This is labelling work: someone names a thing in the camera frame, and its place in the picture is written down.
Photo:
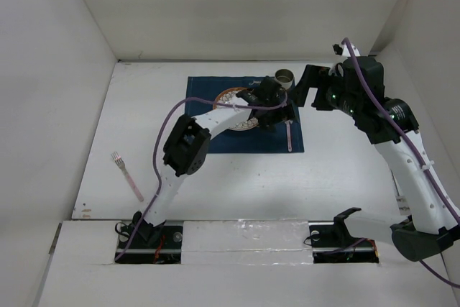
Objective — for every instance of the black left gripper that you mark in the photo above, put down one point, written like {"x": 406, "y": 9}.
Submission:
{"x": 283, "y": 113}

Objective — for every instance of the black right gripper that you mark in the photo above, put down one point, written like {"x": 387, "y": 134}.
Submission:
{"x": 317, "y": 76}

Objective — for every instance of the pink handled knife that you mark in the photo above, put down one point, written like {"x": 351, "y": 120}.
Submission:
{"x": 289, "y": 136}

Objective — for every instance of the dark blue cloth placemat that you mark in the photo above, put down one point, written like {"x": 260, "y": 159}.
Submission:
{"x": 254, "y": 141}

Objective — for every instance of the white cup with cork base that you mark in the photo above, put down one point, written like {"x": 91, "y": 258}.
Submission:
{"x": 285, "y": 78}

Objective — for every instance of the floral patterned ceramic bowl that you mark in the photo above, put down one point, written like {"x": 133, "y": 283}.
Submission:
{"x": 225, "y": 97}

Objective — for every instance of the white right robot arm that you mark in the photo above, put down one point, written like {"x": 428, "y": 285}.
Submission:
{"x": 356, "y": 87}

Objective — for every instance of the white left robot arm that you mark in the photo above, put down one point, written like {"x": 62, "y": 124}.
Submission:
{"x": 188, "y": 143}

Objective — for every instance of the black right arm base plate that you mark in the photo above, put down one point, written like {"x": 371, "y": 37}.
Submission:
{"x": 332, "y": 243}

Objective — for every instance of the pink handled fork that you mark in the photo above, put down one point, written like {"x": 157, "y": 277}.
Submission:
{"x": 121, "y": 165}

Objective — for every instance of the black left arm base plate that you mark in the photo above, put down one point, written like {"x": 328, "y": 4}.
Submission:
{"x": 157, "y": 245}

